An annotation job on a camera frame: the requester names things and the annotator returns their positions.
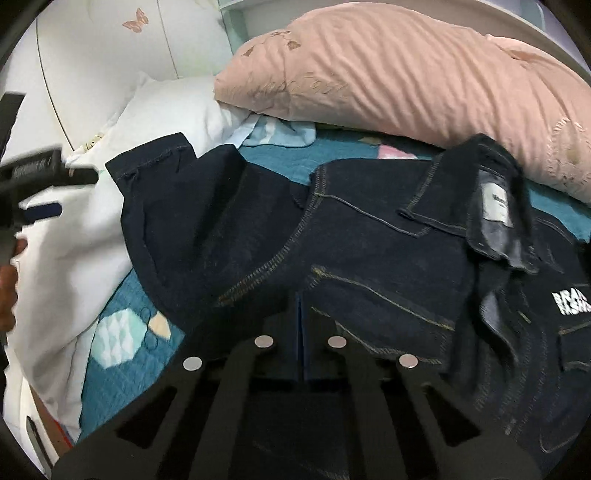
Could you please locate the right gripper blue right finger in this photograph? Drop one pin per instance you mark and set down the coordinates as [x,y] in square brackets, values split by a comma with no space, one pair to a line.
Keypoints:
[372,418]

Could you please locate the person left hand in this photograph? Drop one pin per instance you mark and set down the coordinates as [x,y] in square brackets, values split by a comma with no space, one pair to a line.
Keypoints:
[8,296]

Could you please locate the pink duvet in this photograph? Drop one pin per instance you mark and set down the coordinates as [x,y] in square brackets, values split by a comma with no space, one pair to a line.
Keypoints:
[385,68]

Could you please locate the white pillow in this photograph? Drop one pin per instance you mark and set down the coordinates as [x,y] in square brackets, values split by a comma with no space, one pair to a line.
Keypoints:
[74,263]

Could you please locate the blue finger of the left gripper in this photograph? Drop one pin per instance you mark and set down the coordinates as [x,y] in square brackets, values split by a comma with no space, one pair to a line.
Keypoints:
[41,212]

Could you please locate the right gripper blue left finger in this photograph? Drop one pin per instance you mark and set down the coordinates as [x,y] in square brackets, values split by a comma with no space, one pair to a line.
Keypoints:
[186,425]

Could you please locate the dark denim jacket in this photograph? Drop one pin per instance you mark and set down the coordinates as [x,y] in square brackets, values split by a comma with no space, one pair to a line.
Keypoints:
[444,259]

